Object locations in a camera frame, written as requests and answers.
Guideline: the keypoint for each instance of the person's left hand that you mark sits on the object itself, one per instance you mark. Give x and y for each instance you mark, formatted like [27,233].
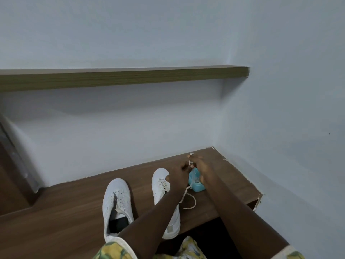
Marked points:
[178,176]

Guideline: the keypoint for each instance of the person's right hand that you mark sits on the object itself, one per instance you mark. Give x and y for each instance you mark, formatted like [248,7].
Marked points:
[202,169]

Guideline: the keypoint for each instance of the blue plastic basket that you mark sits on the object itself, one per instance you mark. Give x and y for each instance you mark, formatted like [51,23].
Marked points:
[194,183]

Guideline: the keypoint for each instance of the white sneaker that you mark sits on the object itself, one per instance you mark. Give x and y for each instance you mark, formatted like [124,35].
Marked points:
[159,180]
[116,186]

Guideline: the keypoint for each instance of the cream shoelace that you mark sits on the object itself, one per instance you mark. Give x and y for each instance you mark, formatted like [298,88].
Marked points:
[190,202]

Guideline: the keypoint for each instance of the person's left forearm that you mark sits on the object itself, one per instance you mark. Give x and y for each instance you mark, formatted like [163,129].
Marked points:
[151,221]

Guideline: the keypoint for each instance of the person's right forearm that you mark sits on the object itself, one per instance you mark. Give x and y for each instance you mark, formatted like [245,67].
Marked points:
[248,218]

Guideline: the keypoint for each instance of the wooden wall shelf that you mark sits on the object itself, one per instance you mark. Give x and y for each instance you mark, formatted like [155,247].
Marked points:
[121,78]

